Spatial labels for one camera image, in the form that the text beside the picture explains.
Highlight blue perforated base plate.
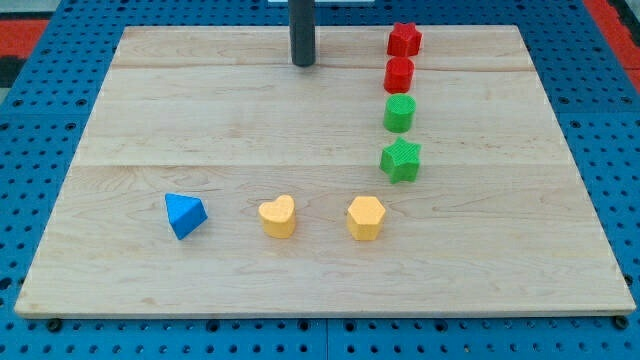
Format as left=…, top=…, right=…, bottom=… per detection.
left=1, top=0, right=639, bottom=359

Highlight green cylinder block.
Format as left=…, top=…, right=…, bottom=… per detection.
left=383, top=93, right=417, bottom=133

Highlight blue triangle block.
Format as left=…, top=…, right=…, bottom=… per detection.
left=165, top=193, right=208, bottom=240

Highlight yellow hexagon block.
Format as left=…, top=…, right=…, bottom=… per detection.
left=347, top=196, right=386, bottom=241

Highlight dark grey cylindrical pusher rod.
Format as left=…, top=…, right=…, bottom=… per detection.
left=288, top=0, right=316, bottom=67

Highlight light wooden board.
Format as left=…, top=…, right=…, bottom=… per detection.
left=15, top=25, right=636, bottom=319

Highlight green star block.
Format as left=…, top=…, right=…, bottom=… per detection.
left=379, top=137, right=421, bottom=184

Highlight red star block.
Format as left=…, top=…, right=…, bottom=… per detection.
left=387, top=22, right=422, bottom=57

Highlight red cylinder block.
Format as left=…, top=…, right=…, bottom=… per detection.
left=383, top=57, right=415, bottom=94

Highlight yellow heart block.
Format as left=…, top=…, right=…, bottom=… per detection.
left=258, top=195, right=296, bottom=239

